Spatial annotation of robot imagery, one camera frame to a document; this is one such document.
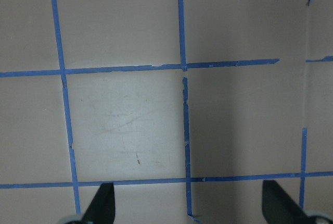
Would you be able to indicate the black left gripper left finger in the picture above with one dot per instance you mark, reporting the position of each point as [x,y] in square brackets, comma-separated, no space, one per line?
[102,208]

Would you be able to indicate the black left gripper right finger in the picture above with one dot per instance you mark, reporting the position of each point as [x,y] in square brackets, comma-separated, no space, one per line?
[278,207]

